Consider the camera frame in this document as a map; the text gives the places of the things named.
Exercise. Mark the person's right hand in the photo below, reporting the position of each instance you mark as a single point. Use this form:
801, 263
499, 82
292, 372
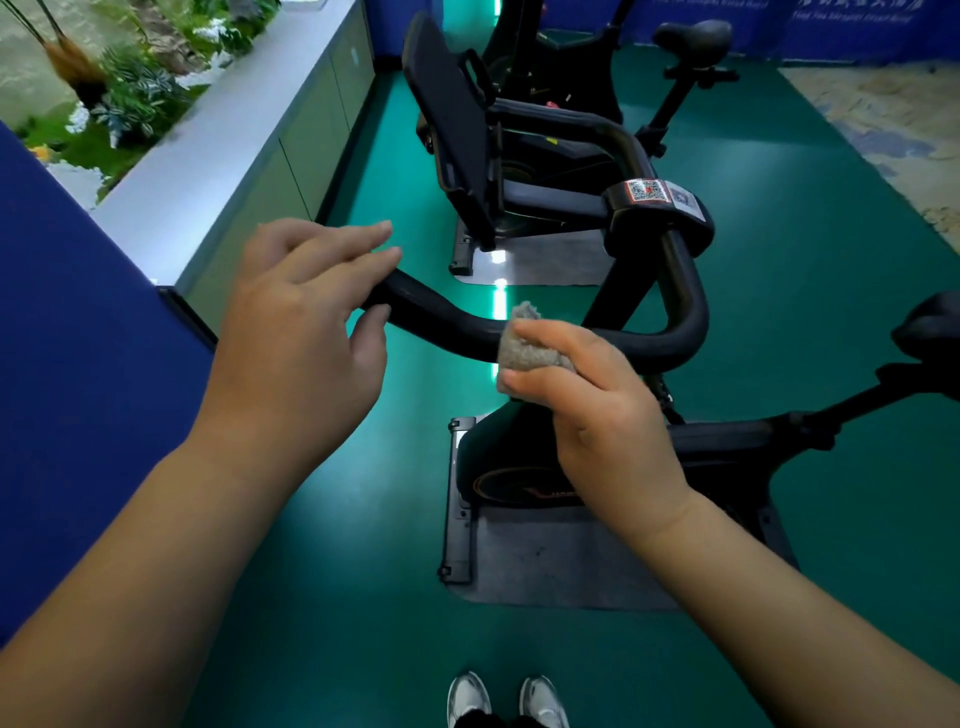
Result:
615, 442

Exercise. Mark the person's left hand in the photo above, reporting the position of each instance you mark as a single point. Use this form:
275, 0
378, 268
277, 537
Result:
292, 360

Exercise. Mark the grey cleaning cloth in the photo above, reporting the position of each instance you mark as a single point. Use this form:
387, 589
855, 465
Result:
525, 349

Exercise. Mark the person's right forearm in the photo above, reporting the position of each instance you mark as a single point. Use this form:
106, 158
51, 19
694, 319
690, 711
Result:
787, 637

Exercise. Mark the person's left forearm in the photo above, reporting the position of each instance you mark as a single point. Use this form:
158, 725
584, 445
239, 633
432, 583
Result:
135, 585

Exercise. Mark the long cabinet with grey top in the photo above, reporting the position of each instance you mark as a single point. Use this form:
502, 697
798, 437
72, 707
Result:
225, 150

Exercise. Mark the white sneaker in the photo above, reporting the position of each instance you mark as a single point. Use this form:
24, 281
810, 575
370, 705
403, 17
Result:
544, 705
469, 701

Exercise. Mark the patch of white pebbles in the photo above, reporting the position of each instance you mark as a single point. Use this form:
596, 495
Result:
202, 71
79, 187

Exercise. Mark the black tablet holder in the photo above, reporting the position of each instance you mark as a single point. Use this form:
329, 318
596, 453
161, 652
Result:
450, 112

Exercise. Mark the green moss mat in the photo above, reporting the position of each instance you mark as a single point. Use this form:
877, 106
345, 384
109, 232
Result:
82, 154

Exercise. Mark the variegated leaf plant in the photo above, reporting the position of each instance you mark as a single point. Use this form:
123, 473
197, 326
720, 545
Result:
139, 97

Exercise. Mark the small orange garden ornament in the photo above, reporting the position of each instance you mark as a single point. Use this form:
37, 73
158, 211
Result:
39, 154

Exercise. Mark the large bushy fern plant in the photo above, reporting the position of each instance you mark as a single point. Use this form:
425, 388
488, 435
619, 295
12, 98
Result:
240, 26

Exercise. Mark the grey stacked rock ornament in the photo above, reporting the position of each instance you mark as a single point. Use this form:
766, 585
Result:
161, 41

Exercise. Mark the tall thin stemmed fern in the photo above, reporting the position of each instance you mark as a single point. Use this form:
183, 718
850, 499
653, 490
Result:
75, 67

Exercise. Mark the beige patterned rug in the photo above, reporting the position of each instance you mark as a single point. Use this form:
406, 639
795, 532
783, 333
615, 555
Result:
900, 135

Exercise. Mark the blue hotel banner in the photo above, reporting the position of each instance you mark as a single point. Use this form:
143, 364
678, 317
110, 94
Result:
712, 22

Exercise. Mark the blue wall pad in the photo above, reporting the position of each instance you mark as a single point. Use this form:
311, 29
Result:
90, 375
397, 22

